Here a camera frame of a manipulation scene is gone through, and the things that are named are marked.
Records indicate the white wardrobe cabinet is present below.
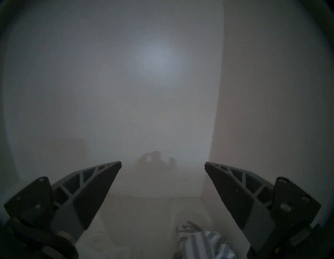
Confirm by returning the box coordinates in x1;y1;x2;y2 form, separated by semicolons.
0;0;334;259

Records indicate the grey white striped top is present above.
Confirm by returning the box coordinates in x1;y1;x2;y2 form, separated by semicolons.
172;221;236;259

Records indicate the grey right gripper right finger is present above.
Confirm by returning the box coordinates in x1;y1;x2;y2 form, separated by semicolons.
205;162;322;252

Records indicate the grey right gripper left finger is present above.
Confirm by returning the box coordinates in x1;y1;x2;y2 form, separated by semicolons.
4;161;122;244

